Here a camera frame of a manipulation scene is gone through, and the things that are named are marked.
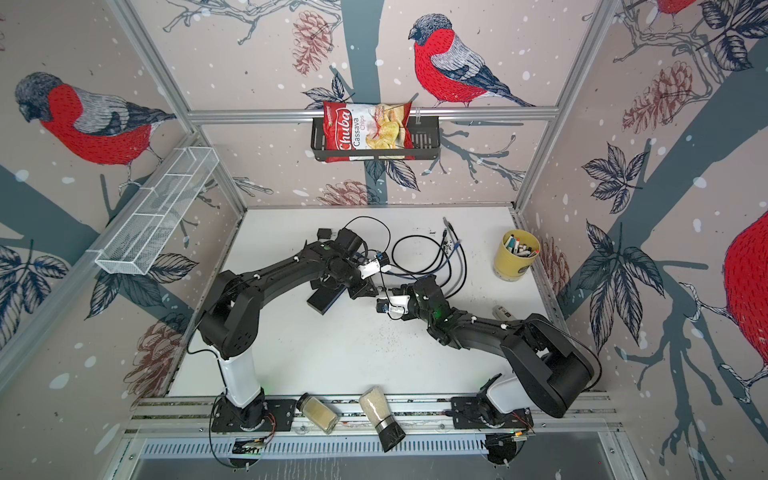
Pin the red cassava chips bag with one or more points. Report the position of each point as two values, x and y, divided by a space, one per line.
353 127

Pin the black wall basket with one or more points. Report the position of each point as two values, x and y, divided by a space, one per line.
425 136

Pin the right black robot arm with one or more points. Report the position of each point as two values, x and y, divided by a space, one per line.
551 369

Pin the yellow cup with pens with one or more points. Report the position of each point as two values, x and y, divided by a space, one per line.
515 255

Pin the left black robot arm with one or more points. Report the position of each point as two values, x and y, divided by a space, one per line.
230 315

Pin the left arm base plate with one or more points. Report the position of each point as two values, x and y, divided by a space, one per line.
265 415

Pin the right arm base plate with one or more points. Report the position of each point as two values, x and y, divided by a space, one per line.
501 403

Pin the black network switch box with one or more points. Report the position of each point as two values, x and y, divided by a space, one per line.
323 298

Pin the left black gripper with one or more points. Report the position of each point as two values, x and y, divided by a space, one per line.
367 284

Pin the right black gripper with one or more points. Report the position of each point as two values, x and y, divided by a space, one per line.
406 290

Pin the glass spice jar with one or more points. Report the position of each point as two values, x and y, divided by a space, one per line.
318 413

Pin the white wire mesh shelf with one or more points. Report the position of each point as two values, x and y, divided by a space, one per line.
142 237

